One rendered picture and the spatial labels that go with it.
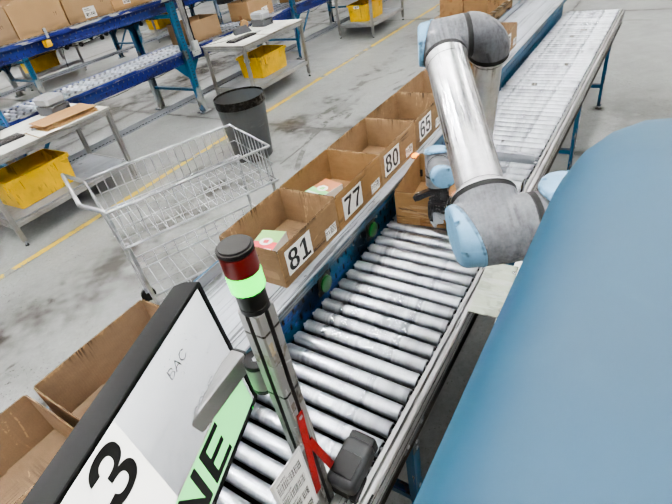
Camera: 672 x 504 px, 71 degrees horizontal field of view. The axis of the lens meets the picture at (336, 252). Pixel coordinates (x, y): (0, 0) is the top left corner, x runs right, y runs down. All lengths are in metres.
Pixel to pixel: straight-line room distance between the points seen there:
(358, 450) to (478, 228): 0.52
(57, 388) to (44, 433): 0.13
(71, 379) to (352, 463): 0.94
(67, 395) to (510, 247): 1.32
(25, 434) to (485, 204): 1.38
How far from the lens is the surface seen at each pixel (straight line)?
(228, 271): 0.62
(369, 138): 2.68
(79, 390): 1.68
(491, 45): 1.46
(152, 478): 0.73
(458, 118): 1.22
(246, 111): 4.78
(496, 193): 1.07
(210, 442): 0.84
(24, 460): 1.68
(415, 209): 2.16
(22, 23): 6.16
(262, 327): 0.68
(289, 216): 2.13
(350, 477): 1.03
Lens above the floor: 1.99
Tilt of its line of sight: 36 degrees down
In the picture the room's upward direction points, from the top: 11 degrees counter-clockwise
